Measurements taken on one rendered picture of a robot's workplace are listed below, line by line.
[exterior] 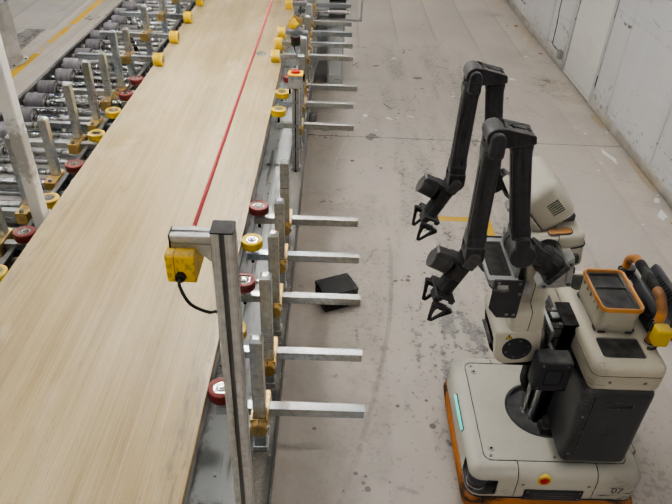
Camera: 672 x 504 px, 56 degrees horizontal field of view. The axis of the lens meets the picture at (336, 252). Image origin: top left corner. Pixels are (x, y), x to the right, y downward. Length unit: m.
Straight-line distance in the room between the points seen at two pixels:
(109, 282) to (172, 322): 0.32
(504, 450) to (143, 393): 1.40
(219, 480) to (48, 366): 0.61
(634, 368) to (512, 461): 0.60
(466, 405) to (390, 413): 0.43
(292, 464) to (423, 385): 0.76
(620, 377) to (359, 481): 1.13
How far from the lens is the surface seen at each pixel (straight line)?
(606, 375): 2.32
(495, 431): 2.67
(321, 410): 1.91
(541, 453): 2.66
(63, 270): 2.43
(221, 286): 1.13
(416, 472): 2.84
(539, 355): 2.33
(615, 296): 2.43
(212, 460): 2.09
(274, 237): 2.05
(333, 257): 2.45
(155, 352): 2.02
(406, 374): 3.19
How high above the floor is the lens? 2.29
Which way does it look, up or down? 36 degrees down
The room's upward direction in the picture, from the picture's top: 3 degrees clockwise
